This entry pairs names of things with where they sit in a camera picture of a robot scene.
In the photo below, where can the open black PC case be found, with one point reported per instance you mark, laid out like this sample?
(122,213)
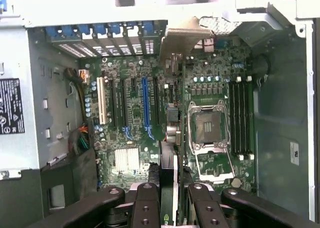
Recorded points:
(280,113)

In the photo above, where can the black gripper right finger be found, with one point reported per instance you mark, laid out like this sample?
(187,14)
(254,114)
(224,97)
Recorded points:
(208,209)

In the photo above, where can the silver chipset heatsink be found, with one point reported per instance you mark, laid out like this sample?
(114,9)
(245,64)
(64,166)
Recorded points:
(126,158)

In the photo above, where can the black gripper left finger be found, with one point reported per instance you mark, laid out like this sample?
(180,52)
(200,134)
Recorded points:
(146,208)

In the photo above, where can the blue expansion slot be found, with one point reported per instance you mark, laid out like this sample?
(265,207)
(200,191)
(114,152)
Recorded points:
(146,103)

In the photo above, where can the CPU socket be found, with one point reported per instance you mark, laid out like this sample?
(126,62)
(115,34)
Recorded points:
(208,125)

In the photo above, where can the white expansion slot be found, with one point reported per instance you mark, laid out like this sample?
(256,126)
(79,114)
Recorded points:
(102,100)

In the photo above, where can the green motherboard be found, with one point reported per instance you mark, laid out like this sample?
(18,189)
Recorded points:
(135,108)

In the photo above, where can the black plastic air shroud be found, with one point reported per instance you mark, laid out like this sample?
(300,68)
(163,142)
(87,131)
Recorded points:
(82,173)

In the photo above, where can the grey power supply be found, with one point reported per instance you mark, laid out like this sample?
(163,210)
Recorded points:
(15,63)

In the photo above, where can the short black expansion slot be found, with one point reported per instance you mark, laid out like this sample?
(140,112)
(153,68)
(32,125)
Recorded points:
(133,85)

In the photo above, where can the blue slot retention clip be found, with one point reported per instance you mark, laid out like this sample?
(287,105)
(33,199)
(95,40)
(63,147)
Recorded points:
(115,29)
(147,28)
(83,30)
(131,26)
(99,29)
(68,31)
(53,31)

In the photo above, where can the metal socket cover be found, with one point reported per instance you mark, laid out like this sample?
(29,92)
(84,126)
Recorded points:
(216,178)

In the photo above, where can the round coin cell battery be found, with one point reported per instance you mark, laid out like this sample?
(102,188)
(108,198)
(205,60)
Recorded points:
(235,182)

